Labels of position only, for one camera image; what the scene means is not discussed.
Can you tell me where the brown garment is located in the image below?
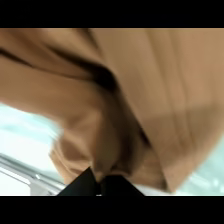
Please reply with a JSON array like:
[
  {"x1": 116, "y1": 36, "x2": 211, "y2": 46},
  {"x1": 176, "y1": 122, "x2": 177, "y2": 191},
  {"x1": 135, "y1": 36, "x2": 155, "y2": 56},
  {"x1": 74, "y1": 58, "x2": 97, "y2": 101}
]
[{"x1": 0, "y1": 27, "x2": 224, "y2": 194}]

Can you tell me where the silver frame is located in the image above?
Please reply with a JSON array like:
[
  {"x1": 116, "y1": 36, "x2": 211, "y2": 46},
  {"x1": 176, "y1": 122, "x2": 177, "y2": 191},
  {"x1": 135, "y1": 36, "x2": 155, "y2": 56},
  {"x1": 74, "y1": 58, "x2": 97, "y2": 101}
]
[{"x1": 0, "y1": 153, "x2": 67, "y2": 197}]

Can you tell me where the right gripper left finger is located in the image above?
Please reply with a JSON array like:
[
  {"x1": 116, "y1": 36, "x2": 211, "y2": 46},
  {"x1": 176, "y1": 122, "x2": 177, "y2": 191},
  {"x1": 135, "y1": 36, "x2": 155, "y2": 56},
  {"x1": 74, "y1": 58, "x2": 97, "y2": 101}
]
[{"x1": 57, "y1": 166, "x2": 102, "y2": 197}]

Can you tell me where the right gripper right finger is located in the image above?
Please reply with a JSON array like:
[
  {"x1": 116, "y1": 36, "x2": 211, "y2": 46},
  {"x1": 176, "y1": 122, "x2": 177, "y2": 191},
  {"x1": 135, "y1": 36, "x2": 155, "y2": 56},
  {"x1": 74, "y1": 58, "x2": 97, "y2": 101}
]
[{"x1": 99, "y1": 174, "x2": 146, "y2": 197}]

